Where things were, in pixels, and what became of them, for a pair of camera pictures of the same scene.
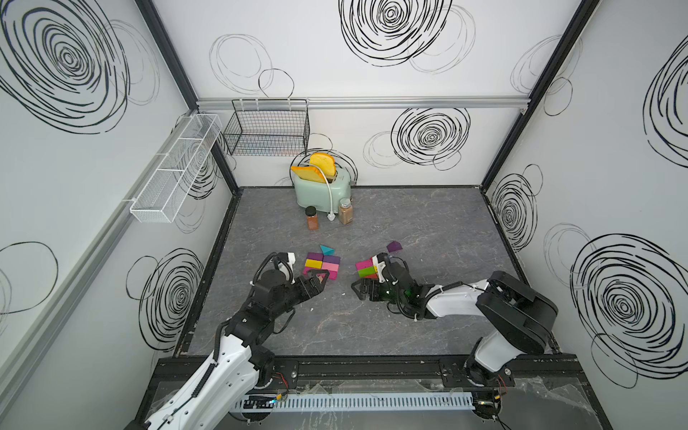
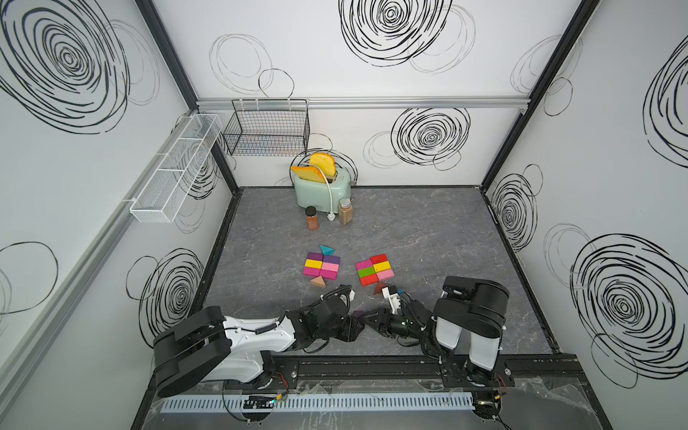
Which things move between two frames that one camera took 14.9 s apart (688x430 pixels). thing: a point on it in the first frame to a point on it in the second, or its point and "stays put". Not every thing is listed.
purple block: [331, 259] stays put
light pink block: [334, 267] stays put
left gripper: [302, 288] to [354, 333]
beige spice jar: [346, 210] stays put
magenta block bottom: [364, 264] stays put
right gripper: [373, 285] to [384, 320]
